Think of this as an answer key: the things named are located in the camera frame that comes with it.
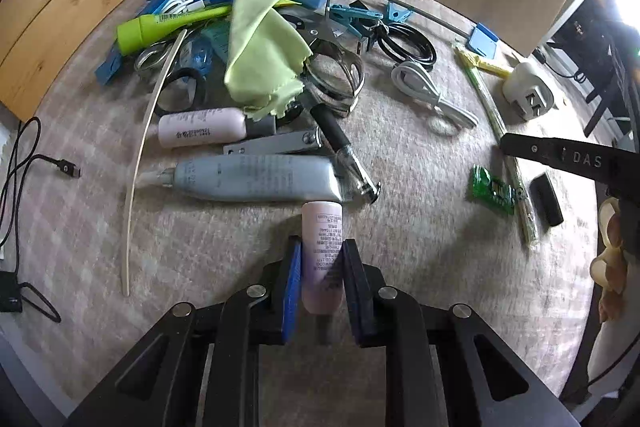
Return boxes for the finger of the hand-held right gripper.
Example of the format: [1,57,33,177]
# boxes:
[500,133,640,198]

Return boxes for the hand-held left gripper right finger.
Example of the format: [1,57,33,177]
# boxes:
[341,238,581,427]

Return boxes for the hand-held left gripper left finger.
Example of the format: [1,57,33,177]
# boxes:
[65,234,306,427]

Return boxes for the small pink tube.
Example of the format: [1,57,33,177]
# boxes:
[300,201,346,315]

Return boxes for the silver metal clip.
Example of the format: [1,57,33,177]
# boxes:
[280,9,367,118]

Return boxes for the person's right forearm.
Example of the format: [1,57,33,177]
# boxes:
[586,321,625,404]

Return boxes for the person's right hand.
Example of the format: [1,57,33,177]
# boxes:
[589,198,630,324]

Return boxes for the small black block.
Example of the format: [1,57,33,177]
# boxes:
[529,173,565,227]

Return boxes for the green circuit board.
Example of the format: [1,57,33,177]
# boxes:
[469,165,516,216]

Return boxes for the white charger plug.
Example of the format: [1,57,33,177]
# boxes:
[501,61,557,122]

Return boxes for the beige plaid carpet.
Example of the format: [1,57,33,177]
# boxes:
[0,0,602,427]

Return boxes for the long yellow-green wrapped stick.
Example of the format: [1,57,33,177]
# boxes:
[464,57,542,249]

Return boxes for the black metal stand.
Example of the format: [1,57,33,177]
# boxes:
[549,0,640,138]

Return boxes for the short yellow wrapped stick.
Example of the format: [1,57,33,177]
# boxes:
[452,41,514,80]

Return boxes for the large grey tube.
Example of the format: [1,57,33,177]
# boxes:
[137,154,344,204]

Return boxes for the blue card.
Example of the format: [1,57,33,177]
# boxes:
[467,22,500,58]

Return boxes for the silver nail clipper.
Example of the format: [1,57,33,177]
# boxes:
[222,129,324,156]

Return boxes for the black pen with clear end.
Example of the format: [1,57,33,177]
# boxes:
[299,87,384,206]

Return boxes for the pink bottle with grey cap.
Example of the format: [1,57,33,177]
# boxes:
[157,107,277,150]

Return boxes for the teal clothespin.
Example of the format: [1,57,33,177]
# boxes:
[385,2,416,26]
[326,3,384,38]

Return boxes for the long white plastic strip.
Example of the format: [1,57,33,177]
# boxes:
[121,29,189,298]

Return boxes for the yellow-green cloth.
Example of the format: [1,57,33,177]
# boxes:
[223,0,314,120]

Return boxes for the clear teal packet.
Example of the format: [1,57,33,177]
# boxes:
[182,24,231,80]

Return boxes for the silver scissors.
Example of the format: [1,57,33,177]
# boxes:
[133,38,202,81]

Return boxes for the small blue packet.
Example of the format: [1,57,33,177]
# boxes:
[94,51,124,86]

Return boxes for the lime green tube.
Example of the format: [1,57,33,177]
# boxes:
[116,4,234,56]

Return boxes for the knotty wooden board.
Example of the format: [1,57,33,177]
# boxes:
[0,0,187,121]

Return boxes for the coiled black cable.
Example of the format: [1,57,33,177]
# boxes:
[366,22,437,68]

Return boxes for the black hair tie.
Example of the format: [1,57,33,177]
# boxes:
[154,67,207,116]

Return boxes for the black usb cable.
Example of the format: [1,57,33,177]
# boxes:
[0,117,82,259]

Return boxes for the black adapter with cable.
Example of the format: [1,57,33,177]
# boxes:
[0,270,62,324]

